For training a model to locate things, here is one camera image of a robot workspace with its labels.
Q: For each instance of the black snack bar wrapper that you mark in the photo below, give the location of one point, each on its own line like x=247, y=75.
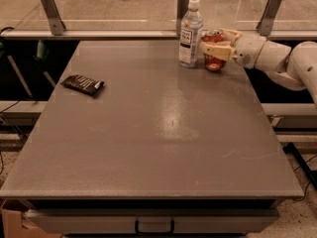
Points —
x=83, y=84

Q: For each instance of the left metal bracket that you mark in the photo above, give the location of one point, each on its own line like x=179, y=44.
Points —
x=55, y=22

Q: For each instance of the cardboard box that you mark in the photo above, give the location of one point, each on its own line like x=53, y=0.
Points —
x=17, y=225

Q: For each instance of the metal bracket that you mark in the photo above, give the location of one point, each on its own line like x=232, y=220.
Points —
x=181, y=9
x=55, y=22
x=264, y=27

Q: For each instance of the red crushed coke can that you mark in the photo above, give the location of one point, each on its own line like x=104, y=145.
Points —
x=213, y=36

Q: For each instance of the grey table drawer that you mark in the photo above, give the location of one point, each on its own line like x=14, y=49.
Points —
x=122, y=221

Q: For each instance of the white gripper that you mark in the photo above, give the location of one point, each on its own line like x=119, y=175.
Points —
x=248, y=50

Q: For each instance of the middle metal bracket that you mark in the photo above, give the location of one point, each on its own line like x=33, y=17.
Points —
x=181, y=9

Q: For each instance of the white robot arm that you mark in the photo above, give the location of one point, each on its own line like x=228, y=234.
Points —
x=293, y=68

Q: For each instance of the black drawer handle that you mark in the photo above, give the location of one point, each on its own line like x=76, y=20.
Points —
x=154, y=228

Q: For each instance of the metal railing bar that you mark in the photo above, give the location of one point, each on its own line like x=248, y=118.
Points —
x=135, y=35

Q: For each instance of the clear plastic water bottle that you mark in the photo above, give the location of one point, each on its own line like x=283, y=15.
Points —
x=190, y=35

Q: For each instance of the right metal bracket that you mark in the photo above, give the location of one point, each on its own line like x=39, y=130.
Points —
x=264, y=27

